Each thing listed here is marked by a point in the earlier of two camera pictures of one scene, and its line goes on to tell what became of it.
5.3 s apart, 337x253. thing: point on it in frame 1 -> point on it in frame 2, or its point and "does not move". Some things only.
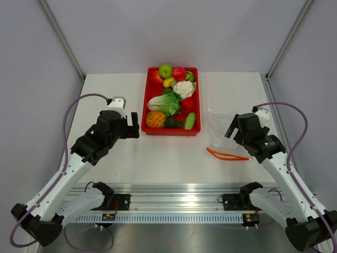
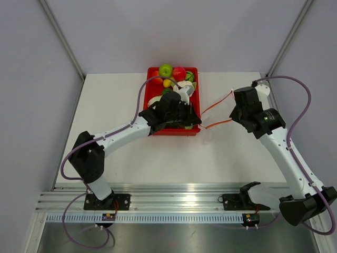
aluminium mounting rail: [178, 203] does not move
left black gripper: [130, 132] -> [191, 116]
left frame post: [58, 29] does not move
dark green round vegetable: [189, 76] does not move
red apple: [179, 73] does not move
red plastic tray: [151, 90] does not move
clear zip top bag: [222, 146] -> [218, 114]
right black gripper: [235, 124] -> [234, 115]
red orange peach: [156, 78] does not move
